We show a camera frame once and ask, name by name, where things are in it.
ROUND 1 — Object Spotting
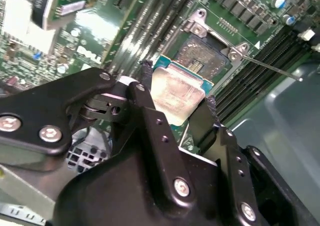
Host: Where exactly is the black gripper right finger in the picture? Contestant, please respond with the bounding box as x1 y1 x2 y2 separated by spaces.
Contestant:
188 94 320 226

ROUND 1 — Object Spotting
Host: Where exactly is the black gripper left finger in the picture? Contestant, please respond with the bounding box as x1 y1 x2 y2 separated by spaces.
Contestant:
0 59 198 212

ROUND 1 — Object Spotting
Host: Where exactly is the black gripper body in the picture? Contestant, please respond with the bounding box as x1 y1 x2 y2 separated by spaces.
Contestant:
49 147 267 226

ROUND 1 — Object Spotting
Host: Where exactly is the silver CPU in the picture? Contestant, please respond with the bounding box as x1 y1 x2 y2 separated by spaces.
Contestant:
149 54 215 126

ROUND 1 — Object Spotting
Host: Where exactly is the metal locking lever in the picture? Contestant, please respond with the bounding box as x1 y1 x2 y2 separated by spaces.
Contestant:
238 53 304 82

